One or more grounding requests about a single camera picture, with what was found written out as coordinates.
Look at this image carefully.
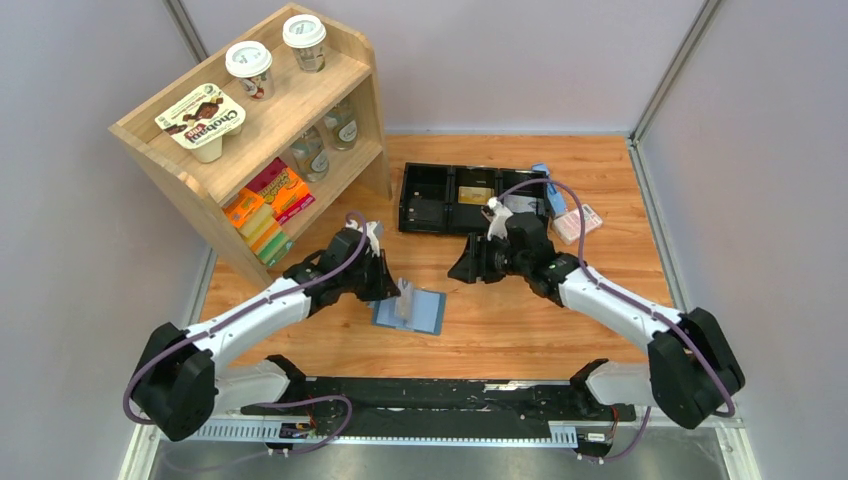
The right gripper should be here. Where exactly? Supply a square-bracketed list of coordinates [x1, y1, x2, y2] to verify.
[447, 233, 530, 285]

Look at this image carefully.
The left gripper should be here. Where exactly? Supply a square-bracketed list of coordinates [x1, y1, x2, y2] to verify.
[341, 249, 401, 302]

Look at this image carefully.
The teal leather card holder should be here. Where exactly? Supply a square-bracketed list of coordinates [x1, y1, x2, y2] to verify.
[369, 278, 447, 336]

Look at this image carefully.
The dark credit card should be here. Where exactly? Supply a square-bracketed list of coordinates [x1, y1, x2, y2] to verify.
[406, 197, 444, 228]

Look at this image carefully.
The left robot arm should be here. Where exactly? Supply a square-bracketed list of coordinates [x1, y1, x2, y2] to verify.
[123, 220, 400, 441]

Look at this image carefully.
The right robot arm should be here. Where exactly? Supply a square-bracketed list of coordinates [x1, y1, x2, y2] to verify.
[448, 213, 746, 429]

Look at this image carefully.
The gold card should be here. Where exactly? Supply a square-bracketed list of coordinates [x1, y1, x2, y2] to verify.
[457, 186, 494, 205]

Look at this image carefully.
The silver VIP card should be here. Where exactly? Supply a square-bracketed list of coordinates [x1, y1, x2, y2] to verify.
[503, 194, 544, 214]

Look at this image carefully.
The pink card box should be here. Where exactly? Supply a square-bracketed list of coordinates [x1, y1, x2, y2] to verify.
[552, 204, 603, 245]

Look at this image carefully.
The black bin middle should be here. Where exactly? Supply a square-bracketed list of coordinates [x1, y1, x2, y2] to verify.
[448, 166, 498, 234]

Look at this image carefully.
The light blue box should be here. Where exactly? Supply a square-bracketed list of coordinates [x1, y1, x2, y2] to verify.
[531, 163, 568, 218]

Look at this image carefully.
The black bin left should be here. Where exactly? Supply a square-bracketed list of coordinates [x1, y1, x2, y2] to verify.
[398, 162, 453, 234]

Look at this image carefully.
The red orange sponge pack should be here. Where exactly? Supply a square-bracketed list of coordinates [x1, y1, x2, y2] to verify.
[246, 157, 315, 225]

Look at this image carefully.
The colourful sponge stack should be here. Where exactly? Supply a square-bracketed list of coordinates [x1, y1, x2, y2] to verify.
[223, 188, 293, 267]

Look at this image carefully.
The glass bottle left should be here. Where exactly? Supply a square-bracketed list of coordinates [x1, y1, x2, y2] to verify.
[290, 126, 329, 182]

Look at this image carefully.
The glass bottle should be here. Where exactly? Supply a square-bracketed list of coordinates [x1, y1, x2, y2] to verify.
[323, 97, 358, 150]
[290, 126, 329, 182]

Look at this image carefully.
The glass bottle right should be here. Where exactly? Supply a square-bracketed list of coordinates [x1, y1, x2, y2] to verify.
[323, 97, 358, 150]

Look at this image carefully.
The wooden shelf unit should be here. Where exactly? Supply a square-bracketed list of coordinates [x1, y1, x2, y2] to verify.
[109, 3, 392, 288]

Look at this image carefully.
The Chobani yogurt pack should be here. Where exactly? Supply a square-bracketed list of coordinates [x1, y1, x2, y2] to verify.
[155, 83, 246, 164]

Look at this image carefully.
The white lidded cup left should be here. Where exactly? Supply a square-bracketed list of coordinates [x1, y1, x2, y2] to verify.
[224, 40, 275, 101]

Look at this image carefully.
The white lidded cup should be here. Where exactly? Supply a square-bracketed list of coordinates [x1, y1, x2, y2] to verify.
[224, 40, 275, 101]
[282, 14, 327, 73]

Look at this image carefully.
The white lidded cup right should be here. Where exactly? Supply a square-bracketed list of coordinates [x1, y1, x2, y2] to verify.
[282, 14, 327, 73]

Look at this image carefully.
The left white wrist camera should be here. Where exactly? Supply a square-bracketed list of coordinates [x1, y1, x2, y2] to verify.
[362, 221, 384, 257]

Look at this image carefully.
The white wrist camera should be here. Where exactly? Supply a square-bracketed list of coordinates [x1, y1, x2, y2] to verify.
[481, 197, 513, 241]
[362, 221, 384, 257]

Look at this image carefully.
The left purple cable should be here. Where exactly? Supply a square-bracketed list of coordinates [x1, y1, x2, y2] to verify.
[122, 211, 372, 458]

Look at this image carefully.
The purple cable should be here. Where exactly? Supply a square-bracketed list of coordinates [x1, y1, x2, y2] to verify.
[122, 211, 372, 458]
[496, 177, 738, 464]

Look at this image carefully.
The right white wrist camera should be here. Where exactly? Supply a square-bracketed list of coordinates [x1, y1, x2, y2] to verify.
[481, 197, 513, 241]

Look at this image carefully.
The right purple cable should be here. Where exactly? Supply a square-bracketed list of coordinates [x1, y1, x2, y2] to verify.
[496, 177, 738, 464]

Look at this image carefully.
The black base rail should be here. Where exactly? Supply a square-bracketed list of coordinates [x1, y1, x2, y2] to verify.
[281, 377, 636, 439]

